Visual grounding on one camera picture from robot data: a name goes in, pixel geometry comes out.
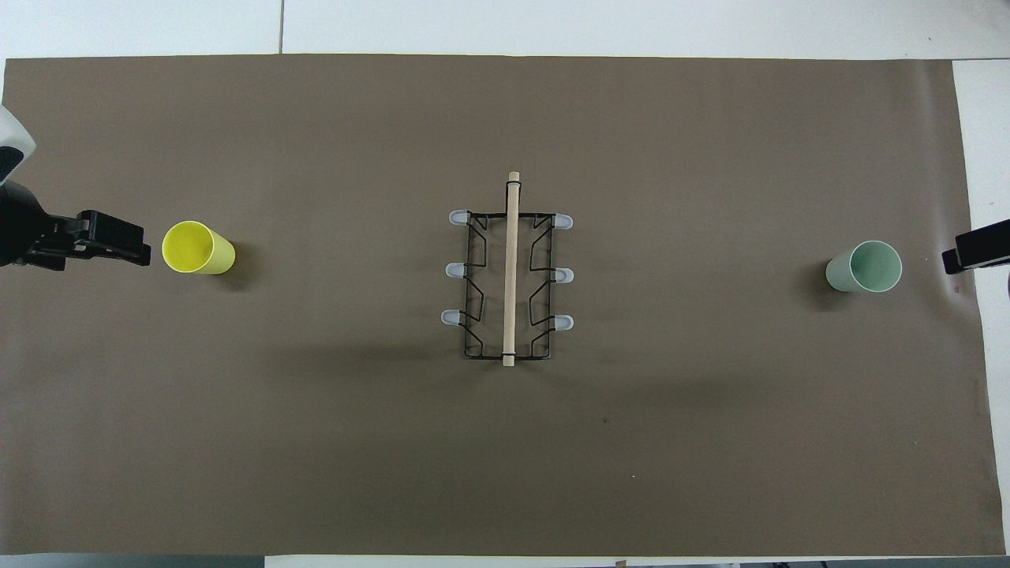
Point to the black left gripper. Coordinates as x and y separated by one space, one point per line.
24 229

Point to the yellow plastic cup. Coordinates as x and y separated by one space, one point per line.
193 248

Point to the pale green plastic cup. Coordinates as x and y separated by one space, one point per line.
864 267

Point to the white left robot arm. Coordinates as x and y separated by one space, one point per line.
16 130

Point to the brown table mat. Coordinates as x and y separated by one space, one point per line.
316 442

